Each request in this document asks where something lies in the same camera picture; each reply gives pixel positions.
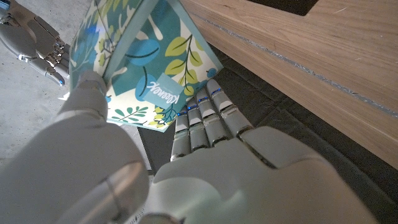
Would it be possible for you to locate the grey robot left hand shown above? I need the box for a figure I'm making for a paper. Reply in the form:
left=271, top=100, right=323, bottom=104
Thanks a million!
left=0, top=68, right=382, bottom=224

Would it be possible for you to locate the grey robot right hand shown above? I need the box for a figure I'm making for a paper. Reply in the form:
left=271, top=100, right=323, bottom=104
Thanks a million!
left=0, top=0, right=71, bottom=87

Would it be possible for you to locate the teal floral tissue box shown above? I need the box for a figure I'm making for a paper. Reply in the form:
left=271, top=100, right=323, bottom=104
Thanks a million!
left=68, top=0, right=224, bottom=133

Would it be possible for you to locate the black box with white base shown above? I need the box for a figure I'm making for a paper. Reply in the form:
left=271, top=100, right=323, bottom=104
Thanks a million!
left=248, top=0, right=320, bottom=16

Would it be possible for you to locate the wooden table edge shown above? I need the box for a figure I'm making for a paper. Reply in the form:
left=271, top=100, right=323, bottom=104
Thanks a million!
left=191, top=12, right=398, bottom=119

